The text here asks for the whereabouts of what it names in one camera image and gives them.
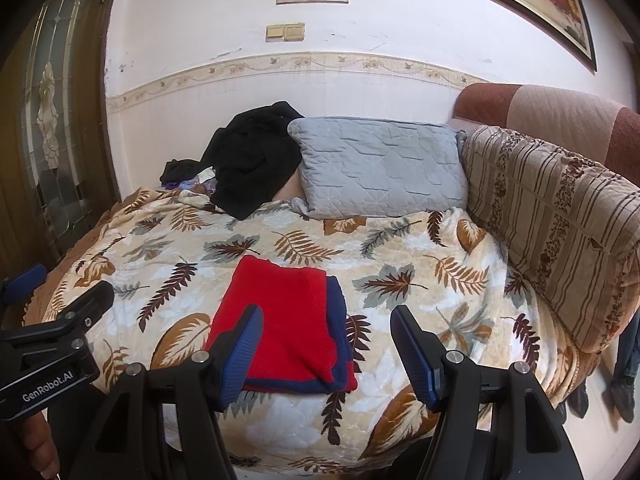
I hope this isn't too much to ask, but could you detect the black garment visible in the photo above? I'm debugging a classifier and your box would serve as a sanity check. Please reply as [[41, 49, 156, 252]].
[[199, 101, 303, 221]]

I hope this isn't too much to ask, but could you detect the striped floral sofa cushion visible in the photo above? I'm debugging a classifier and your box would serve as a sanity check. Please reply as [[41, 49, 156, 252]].
[[460, 125, 640, 356]]

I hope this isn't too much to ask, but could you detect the wooden stained glass door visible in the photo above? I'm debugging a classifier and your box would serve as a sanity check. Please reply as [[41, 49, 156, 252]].
[[0, 0, 123, 286]]

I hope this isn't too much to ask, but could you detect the grey quilted pillow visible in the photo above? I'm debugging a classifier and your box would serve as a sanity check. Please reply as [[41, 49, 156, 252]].
[[287, 117, 469, 221]]

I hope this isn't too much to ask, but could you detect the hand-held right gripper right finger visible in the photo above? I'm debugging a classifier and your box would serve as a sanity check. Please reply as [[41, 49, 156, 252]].
[[390, 305, 583, 480]]

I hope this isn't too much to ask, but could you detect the person's left hand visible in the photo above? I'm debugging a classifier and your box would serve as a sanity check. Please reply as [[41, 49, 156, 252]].
[[17, 412, 61, 480]]

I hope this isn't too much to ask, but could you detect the small black cloth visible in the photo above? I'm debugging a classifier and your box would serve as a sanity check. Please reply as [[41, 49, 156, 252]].
[[160, 158, 206, 184]]

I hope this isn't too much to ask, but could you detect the red and blue sweater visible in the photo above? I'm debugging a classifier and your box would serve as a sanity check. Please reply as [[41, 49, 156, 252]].
[[204, 255, 359, 395]]

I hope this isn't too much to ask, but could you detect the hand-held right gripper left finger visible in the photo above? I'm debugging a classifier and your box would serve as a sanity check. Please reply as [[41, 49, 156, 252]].
[[70, 304, 265, 480]]

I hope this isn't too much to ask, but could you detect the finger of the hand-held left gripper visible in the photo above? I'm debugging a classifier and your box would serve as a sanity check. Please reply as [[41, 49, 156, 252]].
[[0, 264, 48, 306], [0, 280, 116, 386]]

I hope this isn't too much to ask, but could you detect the leaf print blanket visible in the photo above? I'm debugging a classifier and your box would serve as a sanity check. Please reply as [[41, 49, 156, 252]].
[[22, 187, 591, 476]]

